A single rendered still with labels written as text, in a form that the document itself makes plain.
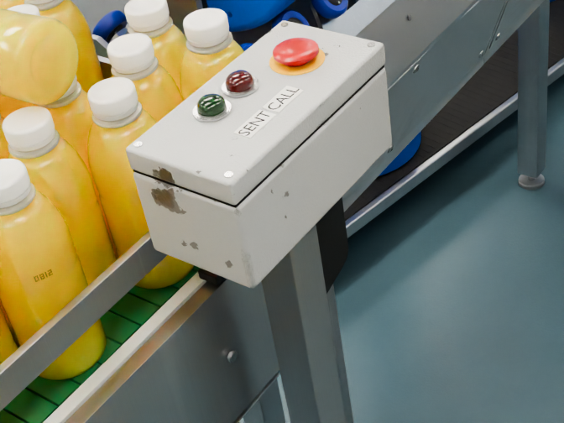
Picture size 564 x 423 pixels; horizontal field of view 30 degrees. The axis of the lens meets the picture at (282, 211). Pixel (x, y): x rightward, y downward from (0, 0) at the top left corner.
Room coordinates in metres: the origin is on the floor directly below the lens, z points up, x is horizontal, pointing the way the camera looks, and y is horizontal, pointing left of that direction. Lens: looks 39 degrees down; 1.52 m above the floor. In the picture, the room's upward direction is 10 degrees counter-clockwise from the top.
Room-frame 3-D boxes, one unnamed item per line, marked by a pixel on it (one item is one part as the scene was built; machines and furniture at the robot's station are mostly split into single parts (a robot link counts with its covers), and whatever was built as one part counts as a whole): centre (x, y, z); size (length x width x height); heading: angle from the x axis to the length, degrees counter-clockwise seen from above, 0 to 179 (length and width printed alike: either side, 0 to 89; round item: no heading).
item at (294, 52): (0.71, -0.03, 1.11); 0.04 x 0.04 x 0.01
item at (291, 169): (0.68, 0.00, 1.05); 0.20 x 0.10 x 0.10; 138
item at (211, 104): (0.66, 0.04, 1.11); 0.02 x 0.02 x 0.01
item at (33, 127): (0.71, 0.19, 1.08); 0.04 x 0.04 x 0.02
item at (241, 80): (0.69, 0.01, 1.11); 0.02 x 0.02 x 0.01
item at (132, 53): (0.80, 0.10, 1.08); 0.04 x 0.04 x 0.02
